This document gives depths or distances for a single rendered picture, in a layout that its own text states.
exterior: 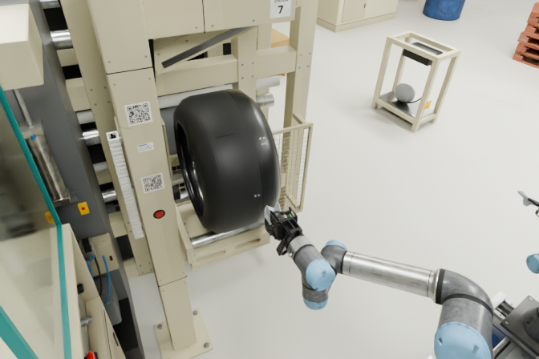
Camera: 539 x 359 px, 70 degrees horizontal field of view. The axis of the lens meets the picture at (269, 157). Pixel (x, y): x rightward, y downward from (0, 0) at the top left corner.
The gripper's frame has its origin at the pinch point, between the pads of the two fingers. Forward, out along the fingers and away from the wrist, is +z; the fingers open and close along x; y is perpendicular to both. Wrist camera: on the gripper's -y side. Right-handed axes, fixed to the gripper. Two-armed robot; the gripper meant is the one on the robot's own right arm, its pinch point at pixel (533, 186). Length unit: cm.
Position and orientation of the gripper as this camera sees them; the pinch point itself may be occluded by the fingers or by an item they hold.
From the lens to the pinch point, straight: 203.8
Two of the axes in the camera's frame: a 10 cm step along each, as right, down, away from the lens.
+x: 9.8, -1.8, 0.6
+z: -1.6, -6.1, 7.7
